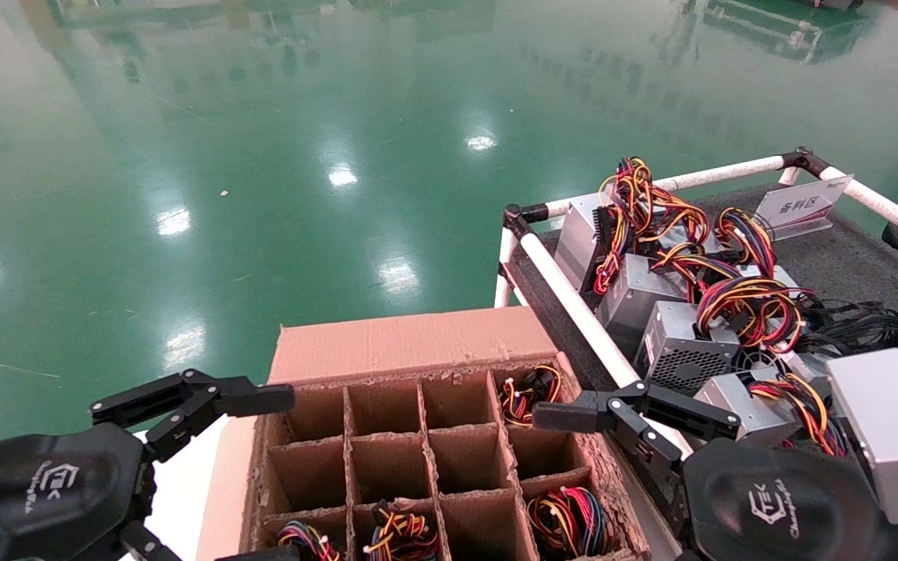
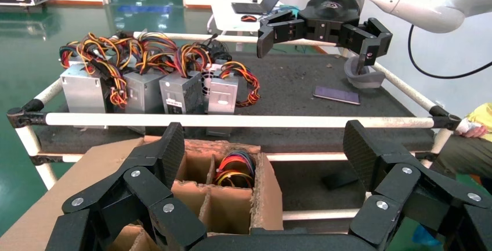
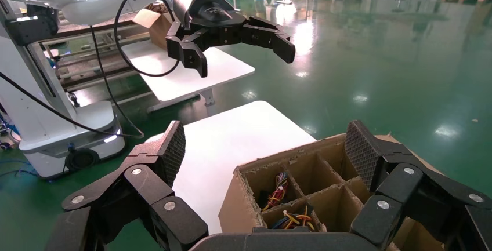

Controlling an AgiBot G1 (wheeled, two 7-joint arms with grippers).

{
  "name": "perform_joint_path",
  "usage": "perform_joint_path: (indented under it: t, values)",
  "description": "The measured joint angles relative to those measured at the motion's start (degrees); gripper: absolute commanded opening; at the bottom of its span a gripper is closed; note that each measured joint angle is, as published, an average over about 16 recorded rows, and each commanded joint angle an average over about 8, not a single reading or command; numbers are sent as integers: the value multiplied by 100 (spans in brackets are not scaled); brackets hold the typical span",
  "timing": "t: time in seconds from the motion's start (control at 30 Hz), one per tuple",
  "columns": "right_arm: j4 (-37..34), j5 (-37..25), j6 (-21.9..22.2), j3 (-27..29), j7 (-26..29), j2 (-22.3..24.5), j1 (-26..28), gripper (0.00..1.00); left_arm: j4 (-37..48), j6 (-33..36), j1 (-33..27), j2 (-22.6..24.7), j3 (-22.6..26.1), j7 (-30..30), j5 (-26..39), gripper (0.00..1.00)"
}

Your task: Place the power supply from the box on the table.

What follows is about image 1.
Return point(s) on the silver power supply mesh side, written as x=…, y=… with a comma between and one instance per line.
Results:
x=683, y=351

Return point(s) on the plain silver power supply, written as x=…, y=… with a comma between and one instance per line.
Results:
x=636, y=300

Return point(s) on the white pipe table frame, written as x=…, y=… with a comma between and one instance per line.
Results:
x=574, y=300

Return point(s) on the black metal-edged flight case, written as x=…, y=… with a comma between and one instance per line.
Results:
x=792, y=31

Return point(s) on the clear acrylic label sign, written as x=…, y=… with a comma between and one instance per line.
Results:
x=800, y=204

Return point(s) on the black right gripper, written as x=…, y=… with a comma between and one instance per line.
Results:
x=776, y=506

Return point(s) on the brown cardboard divider box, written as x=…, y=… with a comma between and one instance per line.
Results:
x=402, y=343

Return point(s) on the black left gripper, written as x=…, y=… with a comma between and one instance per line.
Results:
x=36, y=499

